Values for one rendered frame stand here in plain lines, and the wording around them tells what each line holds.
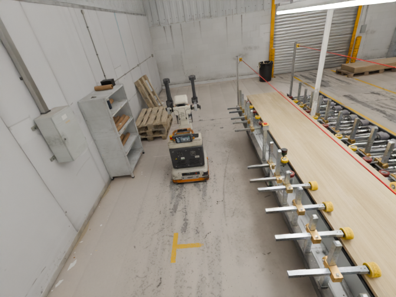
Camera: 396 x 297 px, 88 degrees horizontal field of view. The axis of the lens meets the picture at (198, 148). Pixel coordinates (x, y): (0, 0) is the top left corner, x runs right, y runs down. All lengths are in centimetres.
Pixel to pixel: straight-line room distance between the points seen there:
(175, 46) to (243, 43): 277
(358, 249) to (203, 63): 862
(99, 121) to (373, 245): 353
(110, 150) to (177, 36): 656
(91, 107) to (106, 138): 56
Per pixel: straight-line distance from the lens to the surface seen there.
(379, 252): 193
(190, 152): 331
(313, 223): 172
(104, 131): 375
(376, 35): 1179
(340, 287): 203
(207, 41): 944
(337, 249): 153
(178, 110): 338
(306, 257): 197
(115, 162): 402
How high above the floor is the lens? 233
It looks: 31 degrees down
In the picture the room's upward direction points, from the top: 9 degrees counter-clockwise
